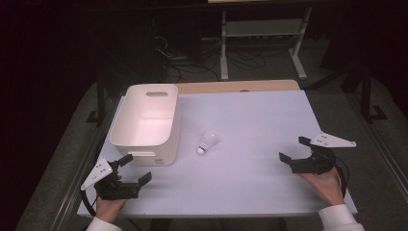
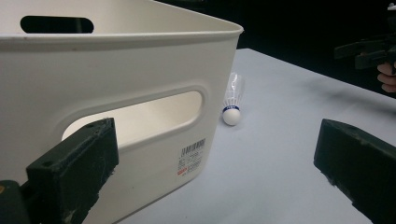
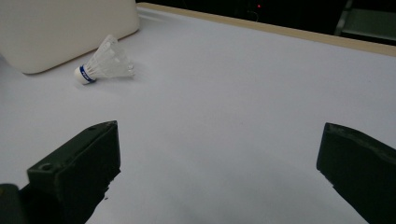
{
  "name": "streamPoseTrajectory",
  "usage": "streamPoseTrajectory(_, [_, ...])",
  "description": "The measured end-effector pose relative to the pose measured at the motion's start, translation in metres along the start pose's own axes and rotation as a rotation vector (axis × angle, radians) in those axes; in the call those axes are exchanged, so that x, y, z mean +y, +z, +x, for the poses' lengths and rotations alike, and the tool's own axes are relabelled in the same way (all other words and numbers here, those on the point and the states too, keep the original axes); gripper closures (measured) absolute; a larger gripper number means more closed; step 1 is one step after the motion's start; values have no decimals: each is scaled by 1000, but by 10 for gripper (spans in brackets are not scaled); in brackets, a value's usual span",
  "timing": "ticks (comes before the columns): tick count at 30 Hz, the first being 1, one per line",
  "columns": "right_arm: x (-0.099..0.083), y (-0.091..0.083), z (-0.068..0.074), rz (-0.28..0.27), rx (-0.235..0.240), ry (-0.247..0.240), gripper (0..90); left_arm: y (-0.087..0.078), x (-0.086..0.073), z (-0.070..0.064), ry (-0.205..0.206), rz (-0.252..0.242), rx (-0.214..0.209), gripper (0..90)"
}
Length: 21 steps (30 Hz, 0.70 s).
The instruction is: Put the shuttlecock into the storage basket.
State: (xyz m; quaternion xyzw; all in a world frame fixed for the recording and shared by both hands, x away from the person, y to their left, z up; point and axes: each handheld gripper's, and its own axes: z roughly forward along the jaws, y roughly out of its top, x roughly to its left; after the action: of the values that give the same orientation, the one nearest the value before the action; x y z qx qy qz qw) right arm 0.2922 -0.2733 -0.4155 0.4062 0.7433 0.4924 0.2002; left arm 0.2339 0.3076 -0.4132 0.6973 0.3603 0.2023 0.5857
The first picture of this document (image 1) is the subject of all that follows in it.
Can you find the person's left hand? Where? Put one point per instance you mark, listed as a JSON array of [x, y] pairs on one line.
[[109, 208]]

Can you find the white metal stand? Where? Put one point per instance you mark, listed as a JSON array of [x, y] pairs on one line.
[[263, 28]]

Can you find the person's left white sleeve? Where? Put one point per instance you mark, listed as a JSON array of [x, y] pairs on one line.
[[102, 225]]

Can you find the white shuttlecock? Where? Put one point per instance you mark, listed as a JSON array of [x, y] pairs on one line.
[[207, 142]]

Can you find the person's white sleeve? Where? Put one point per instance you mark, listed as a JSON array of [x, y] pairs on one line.
[[340, 219], [102, 225]]

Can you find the white plastic storage basket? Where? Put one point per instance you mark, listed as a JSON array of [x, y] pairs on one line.
[[144, 128]]

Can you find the white table board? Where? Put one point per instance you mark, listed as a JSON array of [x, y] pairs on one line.
[[240, 179]]

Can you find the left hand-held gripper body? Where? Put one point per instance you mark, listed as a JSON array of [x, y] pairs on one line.
[[115, 190]]

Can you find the person's right hand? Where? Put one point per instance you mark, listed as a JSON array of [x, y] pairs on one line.
[[324, 187]]

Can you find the person's right white sleeve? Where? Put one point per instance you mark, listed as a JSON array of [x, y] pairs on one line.
[[340, 219]]

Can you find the wooden table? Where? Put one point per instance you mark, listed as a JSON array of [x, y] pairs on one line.
[[224, 86]]

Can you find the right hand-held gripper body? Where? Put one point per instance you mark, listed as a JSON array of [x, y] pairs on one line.
[[312, 163]]

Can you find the black metal stand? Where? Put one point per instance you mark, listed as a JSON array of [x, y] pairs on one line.
[[366, 96], [101, 102]]

